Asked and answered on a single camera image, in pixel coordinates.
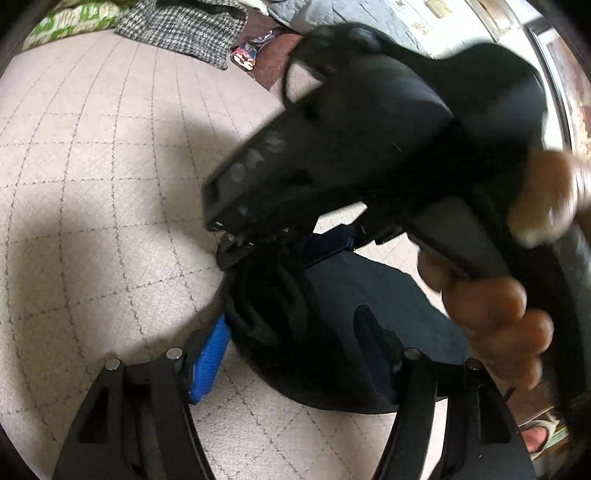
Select person's right hand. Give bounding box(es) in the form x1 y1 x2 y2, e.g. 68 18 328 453
417 151 591 391

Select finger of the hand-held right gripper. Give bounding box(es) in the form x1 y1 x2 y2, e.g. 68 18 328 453
216 231 296 272
302 225 370 266

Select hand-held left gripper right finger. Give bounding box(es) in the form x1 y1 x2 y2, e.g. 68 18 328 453
373 348 537 480

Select person's foot in sandal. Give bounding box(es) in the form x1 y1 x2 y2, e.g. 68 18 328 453
517 408 571 460

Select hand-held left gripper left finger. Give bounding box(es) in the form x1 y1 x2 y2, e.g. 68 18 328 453
53 315 232 480

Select dark brown mat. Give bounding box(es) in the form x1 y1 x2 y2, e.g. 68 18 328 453
252 32 308 90

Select beige checked carpet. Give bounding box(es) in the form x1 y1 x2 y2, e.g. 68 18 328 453
0 30 444 480

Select houndstooth grey cloth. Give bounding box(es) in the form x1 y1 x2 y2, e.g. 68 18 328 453
114 0 251 71

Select dark navy pants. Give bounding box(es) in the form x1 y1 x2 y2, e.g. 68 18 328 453
222 247 474 414

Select colourful printed packet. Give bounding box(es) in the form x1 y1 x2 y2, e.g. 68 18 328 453
230 28 282 71

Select blue grey quilted blanket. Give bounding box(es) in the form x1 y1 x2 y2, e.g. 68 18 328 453
267 0 432 58

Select green white patterned cloth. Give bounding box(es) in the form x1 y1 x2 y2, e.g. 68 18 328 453
22 0 127 51

